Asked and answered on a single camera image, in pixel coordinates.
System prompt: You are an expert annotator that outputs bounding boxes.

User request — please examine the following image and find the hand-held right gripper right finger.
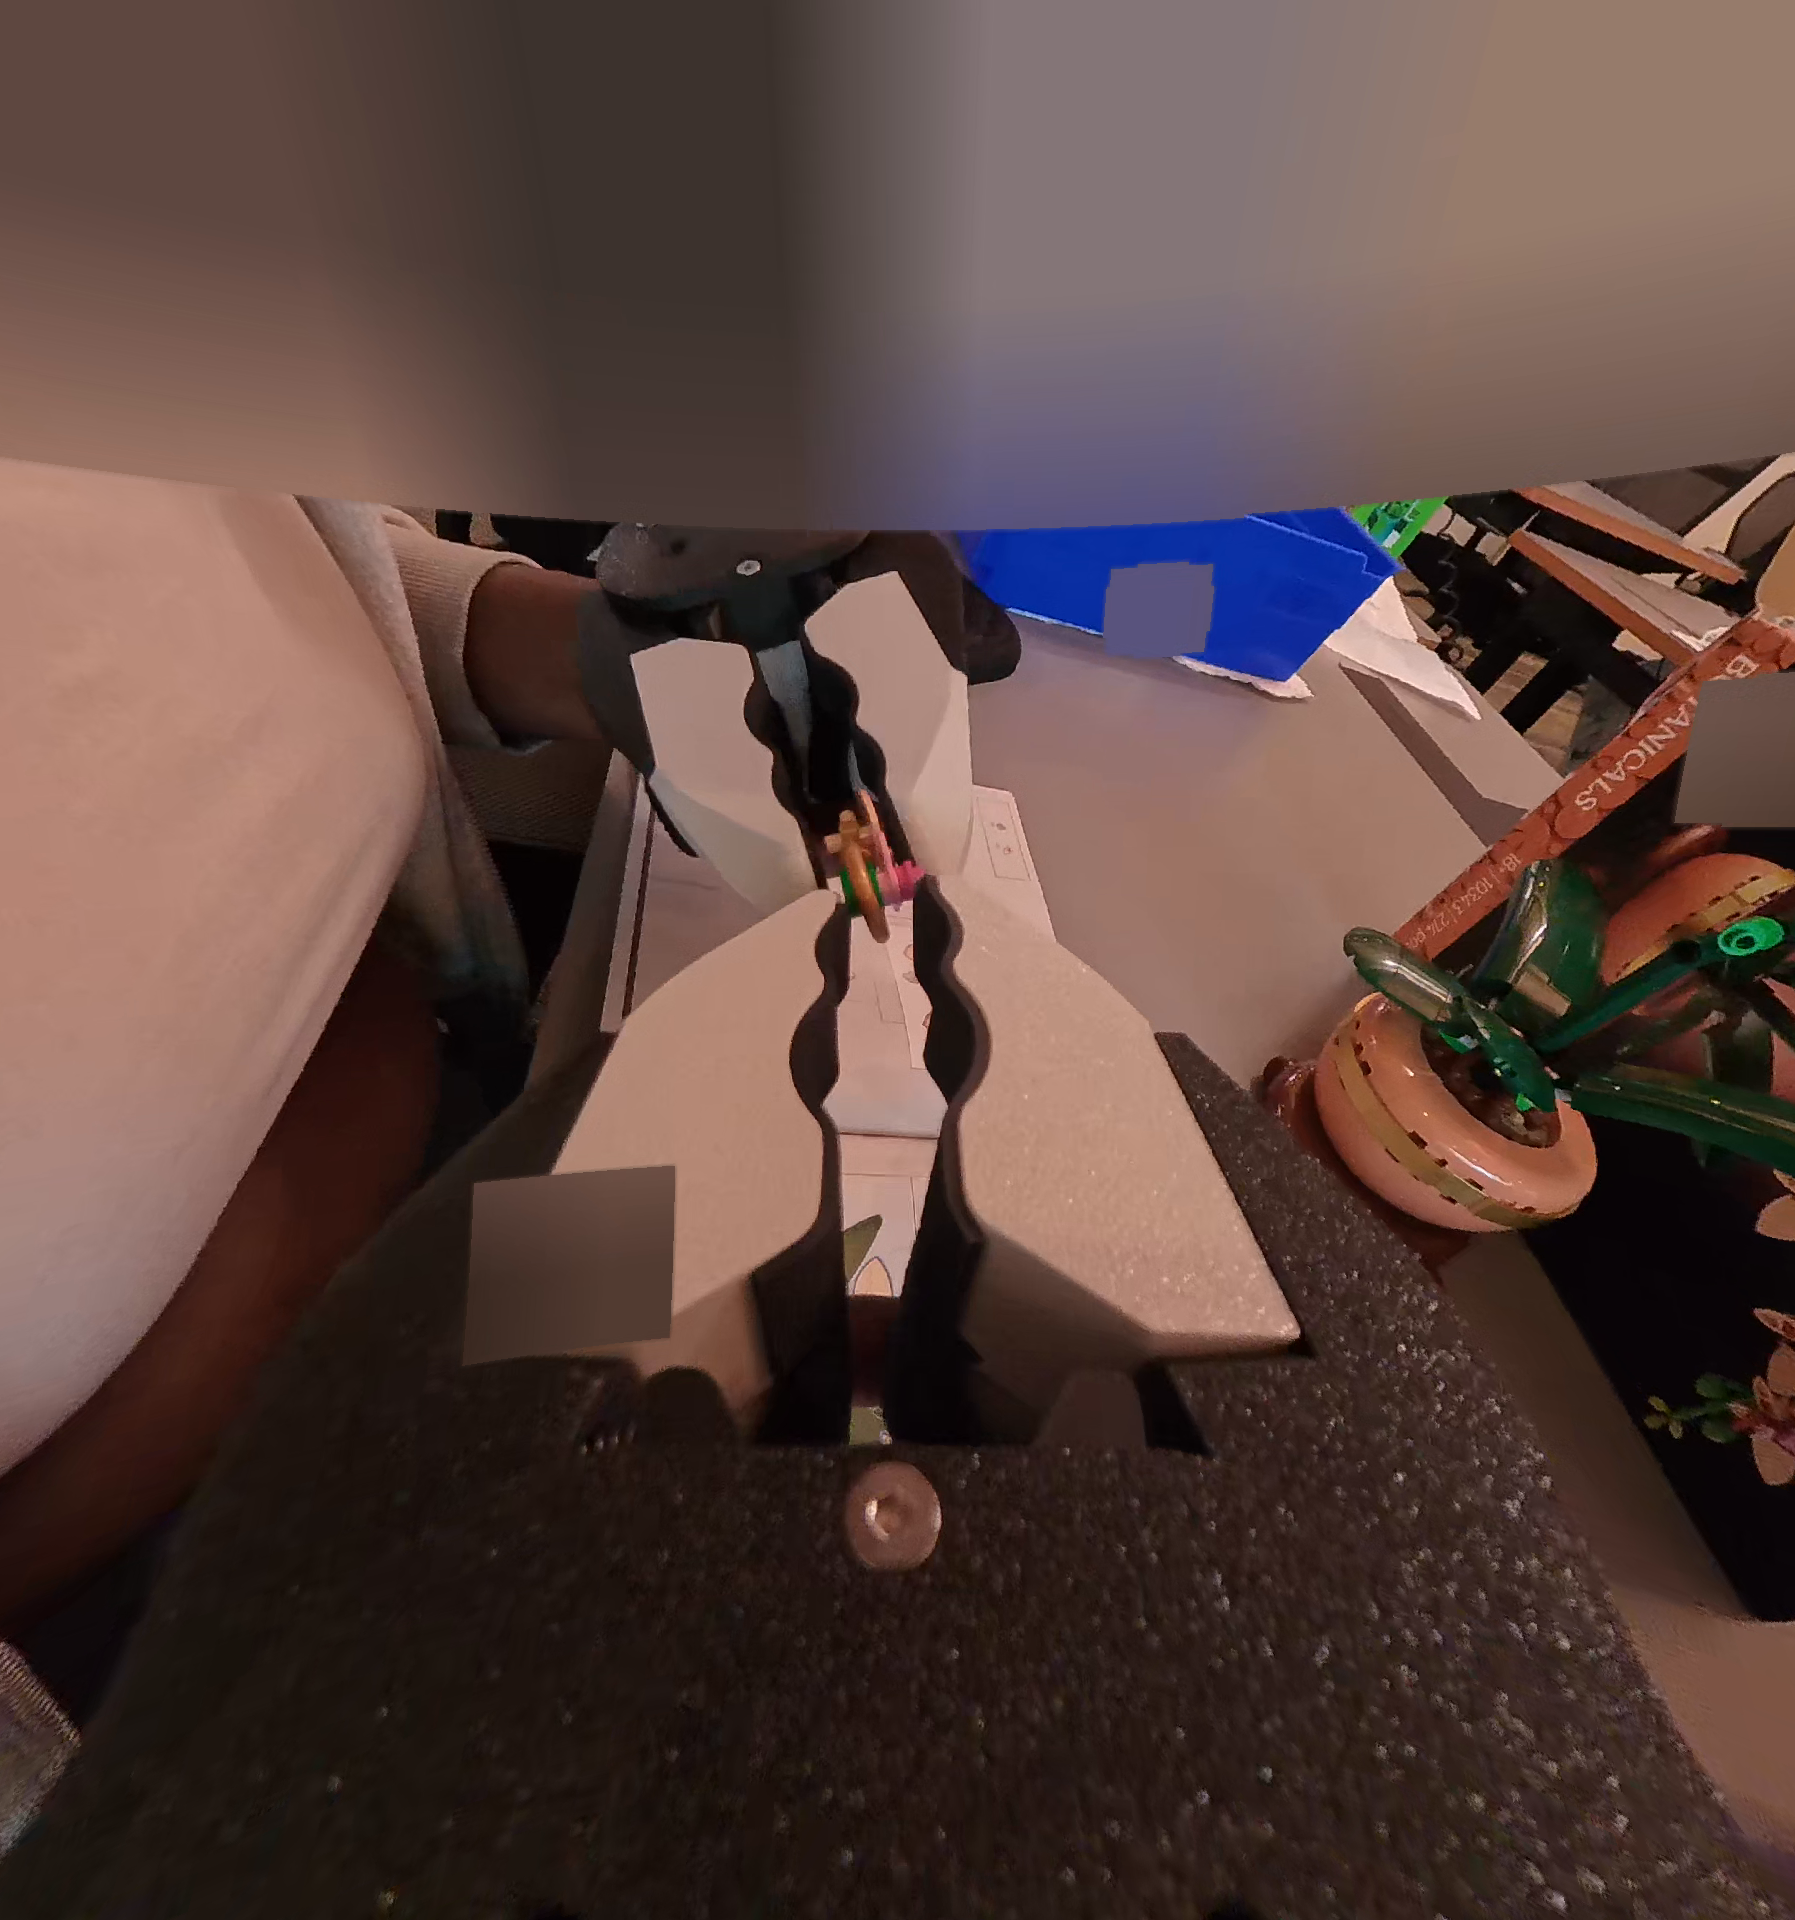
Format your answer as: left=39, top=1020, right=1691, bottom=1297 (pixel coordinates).
left=894, top=882, right=1305, bottom=1445

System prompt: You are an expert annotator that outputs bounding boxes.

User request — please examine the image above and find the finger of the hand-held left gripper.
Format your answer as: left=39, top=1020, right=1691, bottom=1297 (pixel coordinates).
left=630, top=635, right=841, bottom=909
left=805, top=570, right=976, bottom=880

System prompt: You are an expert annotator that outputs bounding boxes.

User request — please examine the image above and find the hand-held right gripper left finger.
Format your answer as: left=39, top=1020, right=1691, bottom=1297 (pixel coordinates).
left=548, top=893, right=858, bottom=1445

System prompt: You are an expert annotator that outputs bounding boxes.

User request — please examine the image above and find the pink and gold flower assembly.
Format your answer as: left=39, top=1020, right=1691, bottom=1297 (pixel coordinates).
left=823, top=797, right=920, bottom=944

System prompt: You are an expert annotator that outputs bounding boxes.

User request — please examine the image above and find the person's left forearm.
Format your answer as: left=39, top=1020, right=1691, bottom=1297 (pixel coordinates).
left=297, top=504, right=611, bottom=753

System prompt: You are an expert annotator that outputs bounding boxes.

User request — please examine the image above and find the building instruction booklet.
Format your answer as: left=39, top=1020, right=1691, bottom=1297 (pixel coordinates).
left=597, top=750, right=1056, bottom=1442

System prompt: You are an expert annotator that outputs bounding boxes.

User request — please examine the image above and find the blue plastic bin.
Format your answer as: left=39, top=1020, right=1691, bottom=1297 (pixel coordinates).
left=972, top=509, right=1401, bottom=706

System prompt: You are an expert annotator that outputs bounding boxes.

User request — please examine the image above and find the white crumpled paper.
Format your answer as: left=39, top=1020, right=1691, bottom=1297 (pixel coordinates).
left=1173, top=579, right=1483, bottom=722

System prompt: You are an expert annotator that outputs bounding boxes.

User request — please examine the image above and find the black brick set box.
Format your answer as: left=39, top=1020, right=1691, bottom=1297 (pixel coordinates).
left=1421, top=608, right=1795, bottom=1626

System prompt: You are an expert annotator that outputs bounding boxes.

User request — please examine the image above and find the green brick plant stem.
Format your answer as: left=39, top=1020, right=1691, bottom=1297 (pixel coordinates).
left=1345, top=855, right=1795, bottom=1209

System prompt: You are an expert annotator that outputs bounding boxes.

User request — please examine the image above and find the wood-edged background table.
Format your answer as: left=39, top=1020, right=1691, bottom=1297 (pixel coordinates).
left=1513, top=533, right=1761, bottom=663

